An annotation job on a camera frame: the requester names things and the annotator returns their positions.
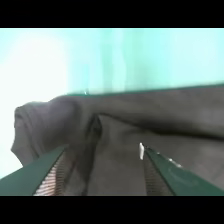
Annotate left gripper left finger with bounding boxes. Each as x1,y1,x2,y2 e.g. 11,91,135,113
0,144,70,197

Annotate black garment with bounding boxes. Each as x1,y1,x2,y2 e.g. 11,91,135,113
9,84,224,197

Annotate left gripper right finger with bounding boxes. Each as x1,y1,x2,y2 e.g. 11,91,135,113
138,142,224,197

